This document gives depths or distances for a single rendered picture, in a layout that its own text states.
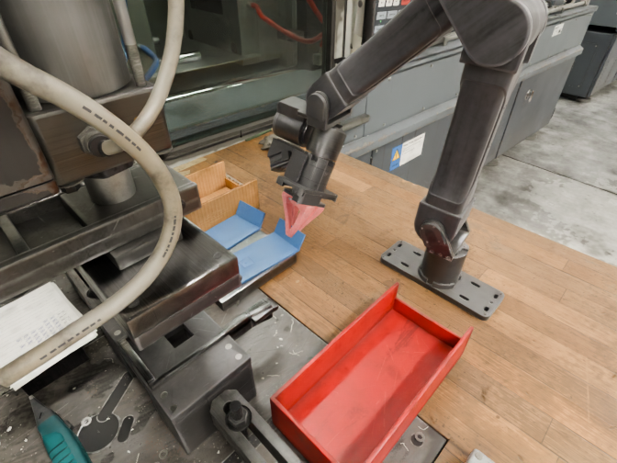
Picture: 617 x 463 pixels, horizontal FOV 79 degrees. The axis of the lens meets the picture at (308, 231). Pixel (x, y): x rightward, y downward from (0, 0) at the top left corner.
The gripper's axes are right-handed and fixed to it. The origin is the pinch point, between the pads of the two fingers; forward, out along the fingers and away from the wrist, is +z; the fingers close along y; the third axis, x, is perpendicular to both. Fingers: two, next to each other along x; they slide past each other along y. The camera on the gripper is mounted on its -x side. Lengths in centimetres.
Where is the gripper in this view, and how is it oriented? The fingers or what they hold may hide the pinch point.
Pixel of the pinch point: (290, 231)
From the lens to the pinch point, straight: 68.0
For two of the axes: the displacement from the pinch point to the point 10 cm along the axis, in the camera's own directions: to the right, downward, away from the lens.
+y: -6.4, -0.4, -7.6
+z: -3.6, 8.9, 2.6
